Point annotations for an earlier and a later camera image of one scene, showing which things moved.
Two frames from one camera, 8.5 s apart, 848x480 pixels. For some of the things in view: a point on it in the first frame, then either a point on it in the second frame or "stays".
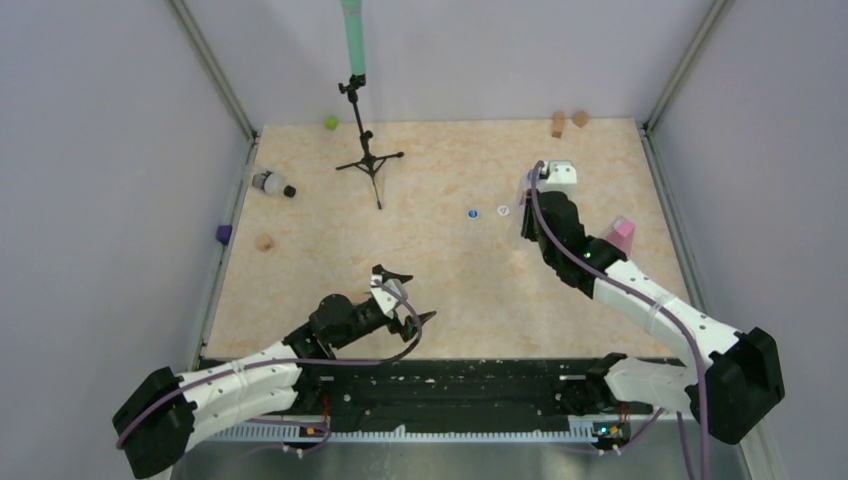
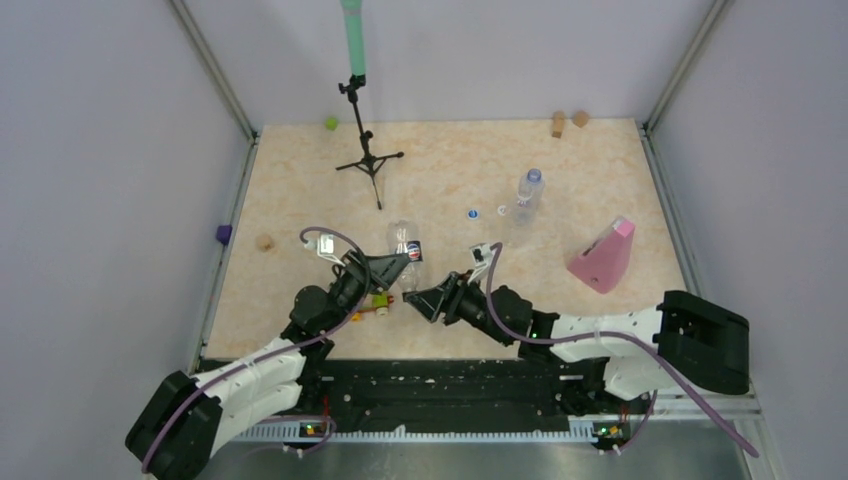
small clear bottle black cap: (273, 183) → (403, 238)
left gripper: (405, 330) → (387, 267)
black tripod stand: (367, 163) stays
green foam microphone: (352, 17) stays
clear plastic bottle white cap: (525, 183) stays
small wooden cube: (580, 118) stays
